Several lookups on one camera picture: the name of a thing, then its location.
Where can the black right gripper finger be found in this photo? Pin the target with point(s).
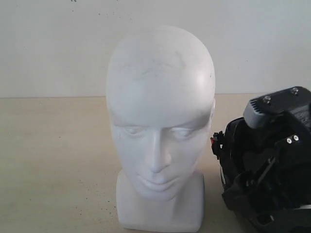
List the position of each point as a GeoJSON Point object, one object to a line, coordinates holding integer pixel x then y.
{"type": "Point", "coordinates": [249, 194]}

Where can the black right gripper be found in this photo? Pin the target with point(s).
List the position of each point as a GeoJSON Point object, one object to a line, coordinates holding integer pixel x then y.
{"type": "Point", "coordinates": [284, 144]}

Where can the black helmet with tinted visor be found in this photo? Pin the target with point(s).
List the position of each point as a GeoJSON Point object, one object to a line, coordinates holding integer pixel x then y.
{"type": "Point", "coordinates": [233, 149]}

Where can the white mannequin head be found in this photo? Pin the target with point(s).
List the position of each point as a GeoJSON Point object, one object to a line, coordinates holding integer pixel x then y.
{"type": "Point", "coordinates": [160, 94]}

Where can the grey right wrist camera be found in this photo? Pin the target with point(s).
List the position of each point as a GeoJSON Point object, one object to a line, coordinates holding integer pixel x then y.
{"type": "Point", "coordinates": [263, 109]}

